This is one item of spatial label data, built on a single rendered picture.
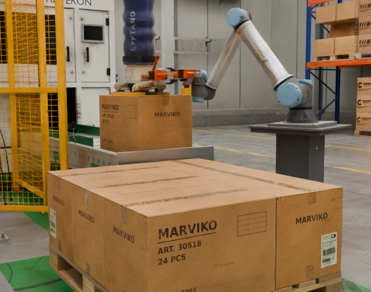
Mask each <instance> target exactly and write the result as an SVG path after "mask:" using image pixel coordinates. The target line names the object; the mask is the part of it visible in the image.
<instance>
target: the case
mask: <svg viewBox="0 0 371 292"><path fill-rule="evenodd" d="M99 114H100V149H104V150H107V151H111V152H116V153H117V152H130V151H145V150H154V149H169V148H184V147H192V95H143V96H121V95H99Z"/></svg>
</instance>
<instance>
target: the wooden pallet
mask: <svg viewBox="0 0 371 292"><path fill-rule="evenodd" d="M49 261H50V268H51V269H52V270H53V271H54V272H55V273H56V274H57V275H59V276H60V277H61V278H62V279H63V280H64V281H65V282H66V283H67V284H68V285H69V286H70V287H71V288H72V289H73V290H74V291H75V292H109V291H107V290H106V289H105V288H104V287H103V286H102V285H100V284H99V283H98V282H96V281H95V280H94V279H93V278H92V277H91V276H89V275H88V274H87V273H86V272H85V271H83V270H82V269H81V268H80V267H79V266H77V265H76V264H75V263H74V262H72V261H71V260H70V259H69V258H68V257H67V256H65V255H64V254H63V253H62V252H61V251H60V250H58V249H57V248H56V247H54V245H52V244H51V243H50V242H49ZM270 292H341V272H339V273H335V274H332V275H329V276H325V277H322V278H318V279H314V280H310V281H307V282H304V283H299V284H296V285H292V286H289V287H285V288H282V289H278V290H274V291H270Z"/></svg>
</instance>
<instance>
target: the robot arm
mask: <svg viewBox="0 0 371 292"><path fill-rule="evenodd" d="M226 20H227V23H228V24H229V25H230V26H232V27H233V29H234V30H233V32H232V34H231V36H230V37H229V39H228V41H227V43H226V45H225V47H224V49H223V51H222V53H221V55H220V57H219V59H218V61H217V63H216V64H215V66H214V68H213V70H212V72H211V74H210V76H209V77H208V75H207V73H206V71H204V70H201V77H196V78H182V79H179V80H180V81H182V82H183V83H191V95H192V102H195V103H204V101H205V100H211V99H213V98H214V97H215V95H216V89H217V87H218V85H219V83H220V81H221V79H222V77H223V76H224V74H225V72H226V70H227V68H228V66H229V64H230V62H231V60H232V59H233V57H234V55H235V53H236V51H237V50H238V48H239V46H240V44H241V42H242V40H243V41H244V43H245V45H246V46H247V47H248V49H249V50H250V51H251V53H252V55H253V56H254V57H255V59H256V60H257V62H258V63H259V64H260V66H261V67H262V69H263V70H264V72H265V73H266V74H267V76H268V77H269V78H270V80H271V82H272V83H273V84H274V88H273V90H274V91H275V93H276V97H277V100H278V102H279V103H280V104H281V105H282V106H284V107H289V112H288V115H287V117H286V122H294V123H297V122H298V123H303V122H316V118H315V115H314V112H313V110H312V91H313V85H312V81H311V80H307V79H296V78H295V77H294V75H290V74H288V72H287V71H286V70H285V68H284V67H283V65H282V64H281V63H280V61H279V60H278V59H277V57H276V55H275V54H274V53H273V51H272V50H271V49H270V47H269V46H268V45H267V43H266V42H265V40H264V39H263V37H262V36H261V35H260V33H259V32H258V30H257V29H256V27H255V26H254V25H253V23H252V16H251V14H250V13H249V12H248V11H247V10H243V9H240V8H232V9H231V10H229V12H228V13H227V17H226ZM157 70H158V71H166V72H173V71H174V72H177V70H175V69H173V68H170V67H168V68H159V69H157ZM177 81H178V79H168V78H166V80H162V81H157V82H158V83H162V84H168V85H170V84H173V83H175V82H177Z"/></svg>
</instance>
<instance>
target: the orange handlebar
mask: <svg viewBox="0 0 371 292"><path fill-rule="evenodd" d="M186 75H194V72H186ZM141 77H142V78H148V77H149V75H148V74H142V75H141ZM157 77H160V78H167V77H168V72H160V74H157Z"/></svg>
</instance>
